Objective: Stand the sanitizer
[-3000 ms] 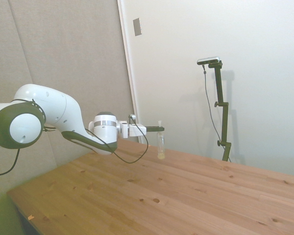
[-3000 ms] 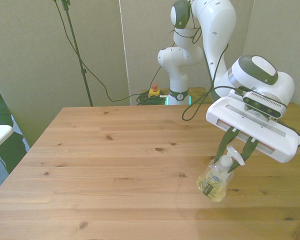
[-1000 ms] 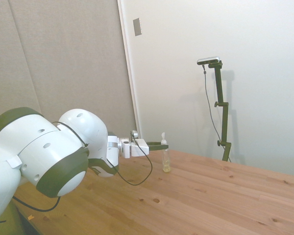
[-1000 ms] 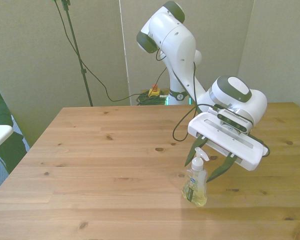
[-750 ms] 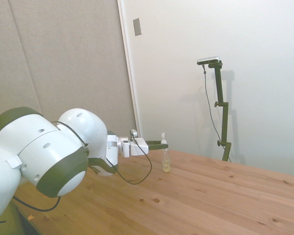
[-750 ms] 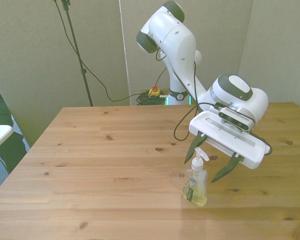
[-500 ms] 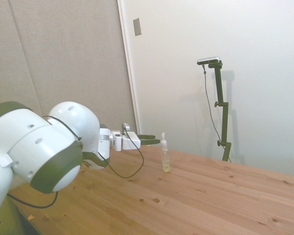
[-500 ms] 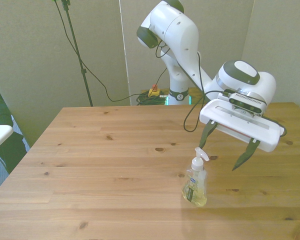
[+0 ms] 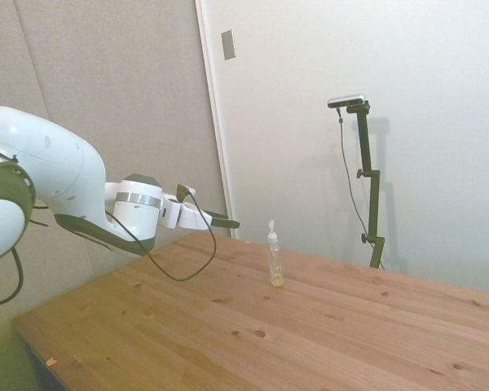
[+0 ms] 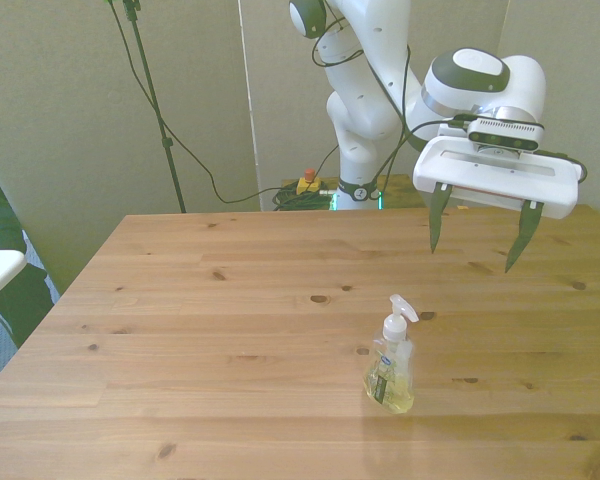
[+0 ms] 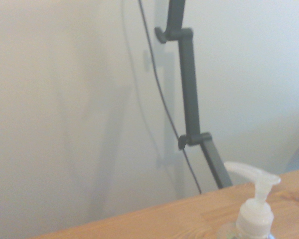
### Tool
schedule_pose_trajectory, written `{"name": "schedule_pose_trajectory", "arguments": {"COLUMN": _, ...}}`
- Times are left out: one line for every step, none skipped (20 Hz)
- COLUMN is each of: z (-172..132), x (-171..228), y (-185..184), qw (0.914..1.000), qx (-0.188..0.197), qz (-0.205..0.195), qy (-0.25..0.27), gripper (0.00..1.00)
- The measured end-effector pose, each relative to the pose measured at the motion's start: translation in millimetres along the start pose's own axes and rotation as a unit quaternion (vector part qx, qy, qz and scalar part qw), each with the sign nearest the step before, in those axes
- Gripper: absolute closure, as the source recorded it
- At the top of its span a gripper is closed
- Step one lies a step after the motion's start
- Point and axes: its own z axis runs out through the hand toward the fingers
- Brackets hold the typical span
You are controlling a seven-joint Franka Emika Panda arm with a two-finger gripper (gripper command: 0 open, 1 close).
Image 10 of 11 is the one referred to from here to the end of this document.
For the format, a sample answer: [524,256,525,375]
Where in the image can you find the dark slim camera pole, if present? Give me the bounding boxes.
[102,0,189,214]

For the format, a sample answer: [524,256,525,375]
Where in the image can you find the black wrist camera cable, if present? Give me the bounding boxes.
[309,14,589,201]

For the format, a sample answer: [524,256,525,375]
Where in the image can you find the black cable along pole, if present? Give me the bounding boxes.
[107,0,341,205]

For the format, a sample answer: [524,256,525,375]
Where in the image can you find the yellow emergency stop button box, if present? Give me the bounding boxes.
[295,168,324,196]

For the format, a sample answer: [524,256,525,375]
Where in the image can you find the clear hand sanitizer pump bottle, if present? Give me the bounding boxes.
[362,293,421,415]

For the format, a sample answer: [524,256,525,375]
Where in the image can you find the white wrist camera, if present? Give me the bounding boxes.
[467,115,546,160]

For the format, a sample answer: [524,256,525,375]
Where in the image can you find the coiled dark cable bundle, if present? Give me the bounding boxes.
[272,184,331,211]

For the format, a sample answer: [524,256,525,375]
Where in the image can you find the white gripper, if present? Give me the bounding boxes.
[412,135,584,274]

